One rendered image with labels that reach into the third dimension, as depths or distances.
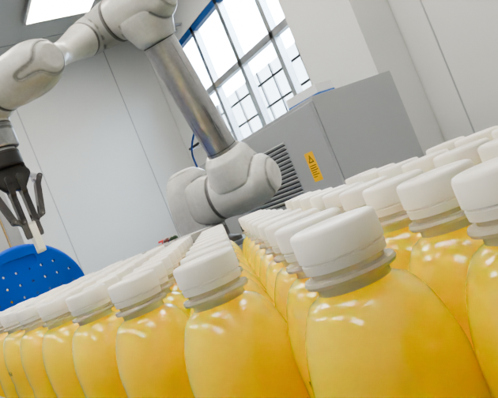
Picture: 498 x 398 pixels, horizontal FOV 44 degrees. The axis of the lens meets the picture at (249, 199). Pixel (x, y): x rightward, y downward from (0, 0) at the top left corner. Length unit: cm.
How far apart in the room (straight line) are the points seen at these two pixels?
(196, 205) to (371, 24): 234
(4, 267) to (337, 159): 168
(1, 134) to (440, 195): 122
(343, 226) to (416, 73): 385
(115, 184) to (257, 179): 521
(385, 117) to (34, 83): 204
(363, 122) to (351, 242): 272
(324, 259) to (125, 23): 158
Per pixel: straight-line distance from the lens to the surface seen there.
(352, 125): 292
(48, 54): 133
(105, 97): 721
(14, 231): 306
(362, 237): 25
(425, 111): 403
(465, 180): 24
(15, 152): 144
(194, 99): 182
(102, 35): 185
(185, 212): 195
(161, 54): 180
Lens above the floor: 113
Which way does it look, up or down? level
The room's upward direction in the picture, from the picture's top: 22 degrees counter-clockwise
